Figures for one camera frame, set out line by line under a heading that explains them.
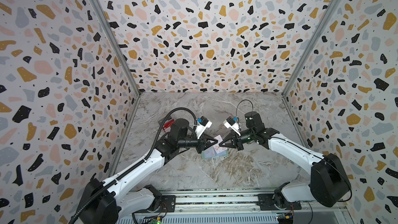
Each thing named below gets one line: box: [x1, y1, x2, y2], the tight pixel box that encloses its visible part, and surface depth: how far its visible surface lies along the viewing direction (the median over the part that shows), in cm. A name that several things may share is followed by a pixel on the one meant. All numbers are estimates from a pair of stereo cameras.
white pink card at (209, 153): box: [201, 145, 220, 160], surface depth 91 cm
